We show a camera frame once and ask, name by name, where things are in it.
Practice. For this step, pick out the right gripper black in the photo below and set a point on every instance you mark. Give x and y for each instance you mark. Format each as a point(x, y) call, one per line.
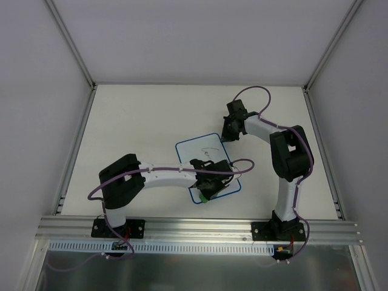
point(230, 130)

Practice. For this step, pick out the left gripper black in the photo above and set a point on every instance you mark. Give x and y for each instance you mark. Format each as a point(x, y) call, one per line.
point(210, 185)

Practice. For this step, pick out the green whiteboard eraser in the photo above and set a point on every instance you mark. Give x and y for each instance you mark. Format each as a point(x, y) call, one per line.
point(204, 198)

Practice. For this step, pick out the blue framed whiteboard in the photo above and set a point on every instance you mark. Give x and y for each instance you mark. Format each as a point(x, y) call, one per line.
point(206, 147)

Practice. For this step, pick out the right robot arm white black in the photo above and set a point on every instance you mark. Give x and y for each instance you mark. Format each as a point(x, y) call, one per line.
point(292, 161)

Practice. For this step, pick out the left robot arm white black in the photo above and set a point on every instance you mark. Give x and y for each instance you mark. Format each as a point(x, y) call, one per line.
point(123, 180)

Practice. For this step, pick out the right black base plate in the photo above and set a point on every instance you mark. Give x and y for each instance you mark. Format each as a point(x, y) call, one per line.
point(265, 231)

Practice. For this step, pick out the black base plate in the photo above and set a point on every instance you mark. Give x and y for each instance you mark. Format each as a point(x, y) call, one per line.
point(265, 231)
point(132, 229)

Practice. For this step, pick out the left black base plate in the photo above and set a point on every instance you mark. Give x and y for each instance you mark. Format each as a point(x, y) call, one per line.
point(132, 229)

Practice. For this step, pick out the white slotted cable duct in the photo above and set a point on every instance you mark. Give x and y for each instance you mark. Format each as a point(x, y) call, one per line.
point(164, 248)

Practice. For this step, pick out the aluminium mounting rail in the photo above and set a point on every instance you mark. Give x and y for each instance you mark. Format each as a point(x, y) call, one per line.
point(191, 230)

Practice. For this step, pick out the right aluminium frame post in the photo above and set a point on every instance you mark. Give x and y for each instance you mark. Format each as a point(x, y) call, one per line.
point(334, 41)

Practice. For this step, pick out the aluminium frame post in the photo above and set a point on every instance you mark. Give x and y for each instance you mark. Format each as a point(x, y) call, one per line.
point(334, 41)
point(58, 19)

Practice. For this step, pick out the left aluminium frame post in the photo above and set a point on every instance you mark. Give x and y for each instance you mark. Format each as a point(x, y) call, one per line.
point(58, 19)

